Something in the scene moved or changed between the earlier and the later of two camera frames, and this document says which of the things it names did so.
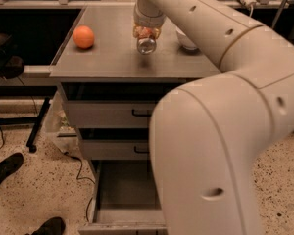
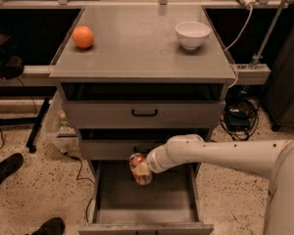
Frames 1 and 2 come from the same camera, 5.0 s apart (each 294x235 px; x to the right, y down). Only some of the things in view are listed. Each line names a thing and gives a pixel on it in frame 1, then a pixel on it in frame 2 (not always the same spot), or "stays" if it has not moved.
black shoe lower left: [52, 226] stays
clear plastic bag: [60, 128] stays
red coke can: [146, 43] → [139, 168]
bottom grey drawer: [124, 200] stays
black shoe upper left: [2, 167] stays
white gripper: [148, 20] → [152, 164]
